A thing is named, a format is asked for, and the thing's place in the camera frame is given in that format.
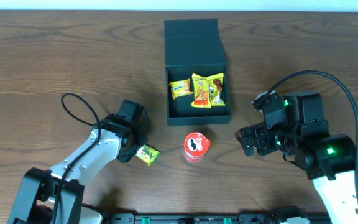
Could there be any yellow chocolate bar wrapper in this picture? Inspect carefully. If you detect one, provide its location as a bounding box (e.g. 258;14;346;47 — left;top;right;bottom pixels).
207;73;225;106

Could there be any yellow orange biscuit packet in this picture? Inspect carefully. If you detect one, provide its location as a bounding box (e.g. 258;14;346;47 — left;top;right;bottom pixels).
191;73;211;109

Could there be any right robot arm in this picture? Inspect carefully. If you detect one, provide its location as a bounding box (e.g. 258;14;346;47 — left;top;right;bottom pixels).
235;90;358;223

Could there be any green yellow snack packet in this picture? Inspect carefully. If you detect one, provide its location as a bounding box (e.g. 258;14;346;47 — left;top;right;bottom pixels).
136;144;160;166

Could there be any small yellow snack packet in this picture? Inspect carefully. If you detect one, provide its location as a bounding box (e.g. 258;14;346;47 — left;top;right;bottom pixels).
168;78;193;100

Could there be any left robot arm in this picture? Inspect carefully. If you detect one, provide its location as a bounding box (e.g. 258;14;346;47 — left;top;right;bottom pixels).
8;100;147;223

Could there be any red Pringles can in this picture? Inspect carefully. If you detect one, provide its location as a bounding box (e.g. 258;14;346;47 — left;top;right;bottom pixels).
183;132;211;162

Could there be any dark green open box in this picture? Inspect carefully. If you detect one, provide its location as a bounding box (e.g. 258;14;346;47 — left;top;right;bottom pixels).
164;19;232;126

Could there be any black mounting rail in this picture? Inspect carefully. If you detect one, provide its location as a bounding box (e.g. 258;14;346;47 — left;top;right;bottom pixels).
82;204;332;224

